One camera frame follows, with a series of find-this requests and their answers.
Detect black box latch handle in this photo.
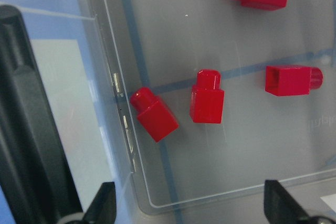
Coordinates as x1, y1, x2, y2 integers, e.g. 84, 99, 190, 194
1, 5, 82, 223

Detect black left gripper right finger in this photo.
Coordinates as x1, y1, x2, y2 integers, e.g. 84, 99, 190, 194
264, 180, 312, 224

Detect clear plastic storage box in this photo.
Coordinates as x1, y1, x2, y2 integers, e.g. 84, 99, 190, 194
15, 0, 336, 224

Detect blue plastic tray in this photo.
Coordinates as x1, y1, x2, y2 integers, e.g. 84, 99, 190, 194
1, 0, 132, 223

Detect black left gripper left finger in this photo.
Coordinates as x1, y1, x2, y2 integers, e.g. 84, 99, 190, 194
82, 182, 117, 224

